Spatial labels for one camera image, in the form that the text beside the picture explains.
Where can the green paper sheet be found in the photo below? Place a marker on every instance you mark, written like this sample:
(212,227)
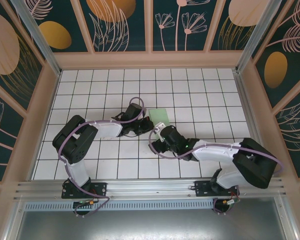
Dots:
(160,116)

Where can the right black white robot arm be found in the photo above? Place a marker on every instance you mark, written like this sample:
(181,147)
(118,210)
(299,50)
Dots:
(252,162)

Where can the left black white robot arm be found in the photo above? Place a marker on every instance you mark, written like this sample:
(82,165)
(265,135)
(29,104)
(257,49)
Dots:
(72,142)

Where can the grey metal sheet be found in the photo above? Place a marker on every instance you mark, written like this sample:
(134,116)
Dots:
(150,225)

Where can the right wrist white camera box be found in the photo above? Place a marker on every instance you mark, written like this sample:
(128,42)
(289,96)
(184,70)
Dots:
(161,126)

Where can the long aluminium mounting rail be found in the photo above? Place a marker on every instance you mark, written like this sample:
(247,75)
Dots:
(150,190)

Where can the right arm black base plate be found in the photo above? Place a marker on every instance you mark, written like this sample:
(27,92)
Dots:
(202,188)

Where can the aluminium side rail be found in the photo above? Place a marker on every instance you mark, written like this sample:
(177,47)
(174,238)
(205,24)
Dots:
(246,100)

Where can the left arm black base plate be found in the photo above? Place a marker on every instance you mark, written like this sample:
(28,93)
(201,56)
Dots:
(97,190)

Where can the aluminium frame post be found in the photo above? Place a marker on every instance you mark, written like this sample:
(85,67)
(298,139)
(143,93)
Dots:
(40,42)
(255,37)

